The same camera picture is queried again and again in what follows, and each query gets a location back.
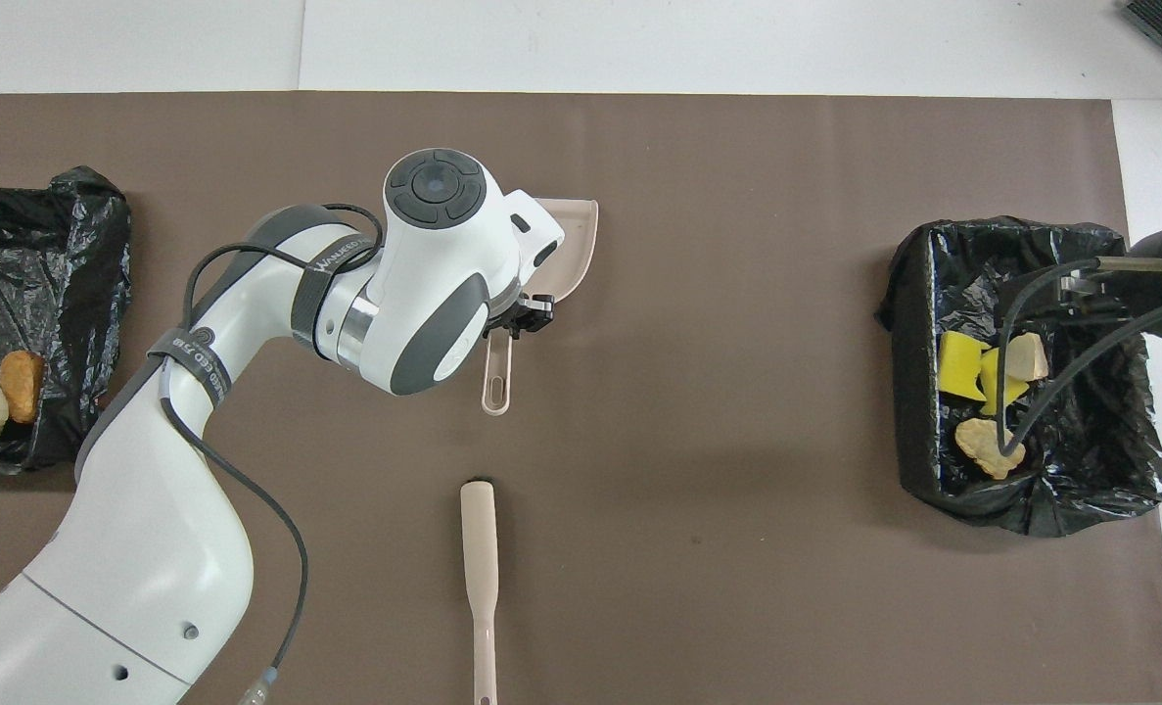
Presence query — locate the beige hand brush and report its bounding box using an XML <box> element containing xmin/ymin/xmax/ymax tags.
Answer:
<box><xmin>459</xmin><ymin>479</ymin><xmax>501</xmax><ymax>705</ymax></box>

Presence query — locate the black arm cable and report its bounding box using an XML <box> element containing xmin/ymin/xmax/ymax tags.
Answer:
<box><xmin>158</xmin><ymin>202</ymin><xmax>388</xmax><ymax>691</ymax></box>
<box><xmin>996</xmin><ymin>255</ymin><xmax>1162</xmax><ymax>463</ymax></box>

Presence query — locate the green yellow sponge piece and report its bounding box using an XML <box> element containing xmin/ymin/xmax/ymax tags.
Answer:
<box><xmin>976</xmin><ymin>348</ymin><xmax>1031</xmax><ymax>416</ymax></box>

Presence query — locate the brown paper mat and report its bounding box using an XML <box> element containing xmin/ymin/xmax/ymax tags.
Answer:
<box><xmin>0</xmin><ymin>92</ymin><xmax>1162</xmax><ymax>705</ymax></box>

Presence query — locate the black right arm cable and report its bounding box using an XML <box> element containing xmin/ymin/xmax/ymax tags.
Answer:
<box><xmin>996</xmin><ymin>255</ymin><xmax>1162</xmax><ymax>463</ymax></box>

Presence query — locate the pale lumpy bread piece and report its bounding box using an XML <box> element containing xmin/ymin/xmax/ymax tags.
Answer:
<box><xmin>953</xmin><ymin>417</ymin><xmax>1028</xmax><ymax>481</ymax></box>

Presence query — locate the pink plastic dustpan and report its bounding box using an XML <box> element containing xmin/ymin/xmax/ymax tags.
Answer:
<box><xmin>480</xmin><ymin>198</ymin><xmax>601</xmax><ymax>417</ymax></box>

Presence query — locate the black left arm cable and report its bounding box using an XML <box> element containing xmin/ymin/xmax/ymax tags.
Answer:
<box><xmin>158</xmin><ymin>202</ymin><xmax>388</xmax><ymax>691</ymax></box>

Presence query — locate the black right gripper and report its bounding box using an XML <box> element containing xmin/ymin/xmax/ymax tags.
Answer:
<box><xmin>1057</xmin><ymin>221</ymin><xmax>1162</xmax><ymax>344</ymax></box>

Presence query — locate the orange striped bread piece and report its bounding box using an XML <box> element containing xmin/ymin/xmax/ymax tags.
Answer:
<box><xmin>1005</xmin><ymin>332</ymin><xmax>1050</xmax><ymax>382</ymax></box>

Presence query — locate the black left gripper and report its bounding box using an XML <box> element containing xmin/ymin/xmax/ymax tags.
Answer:
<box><xmin>486</xmin><ymin>282</ymin><xmax>556</xmax><ymax>340</ymax></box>

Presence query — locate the black bag lined bin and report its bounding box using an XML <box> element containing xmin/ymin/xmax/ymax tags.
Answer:
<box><xmin>876</xmin><ymin>216</ymin><xmax>1162</xmax><ymax>538</ymax></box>
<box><xmin>0</xmin><ymin>165</ymin><xmax>134</xmax><ymax>473</ymax></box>

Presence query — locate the small yellow sponge piece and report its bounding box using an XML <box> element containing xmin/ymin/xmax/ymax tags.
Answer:
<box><xmin>938</xmin><ymin>330</ymin><xmax>992</xmax><ymax>401</ymax></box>

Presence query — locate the brown fried bun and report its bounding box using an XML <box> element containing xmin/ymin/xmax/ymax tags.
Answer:
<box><xmin>0</xmin><ymin>350</ymin><xmax>47</xmax><ymax>425</ymax></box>

